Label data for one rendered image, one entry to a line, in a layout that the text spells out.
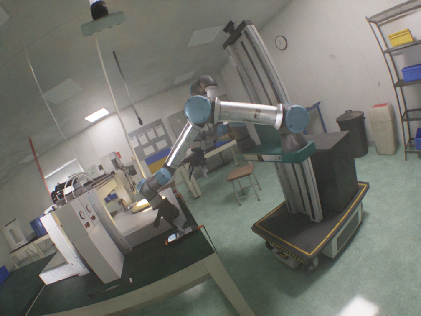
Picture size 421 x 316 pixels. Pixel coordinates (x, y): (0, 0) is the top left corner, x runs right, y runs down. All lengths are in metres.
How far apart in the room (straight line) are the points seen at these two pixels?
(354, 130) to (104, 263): 3.06
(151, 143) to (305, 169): 4.75
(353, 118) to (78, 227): 3.05
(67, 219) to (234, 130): 1.19
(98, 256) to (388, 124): 3.13
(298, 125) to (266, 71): 0.48
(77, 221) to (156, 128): 4.75
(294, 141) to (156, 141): 4.81
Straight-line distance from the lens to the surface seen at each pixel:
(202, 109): 0.74
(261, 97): 1.32
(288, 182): 1.48
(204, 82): 1.32
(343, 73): 3.30
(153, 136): 5.47
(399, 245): 1.68
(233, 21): 1.34
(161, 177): 0.87
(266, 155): 1.10
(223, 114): 0.76
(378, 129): 2.89
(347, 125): 2.89
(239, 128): 1.32
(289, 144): 0.94
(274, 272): 1.63
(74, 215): 0.98
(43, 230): 5.14
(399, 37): 2.52
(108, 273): 1.09
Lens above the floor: 1.25
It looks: 9 degrees down
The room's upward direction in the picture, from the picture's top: 24 degrees counter-clockwise
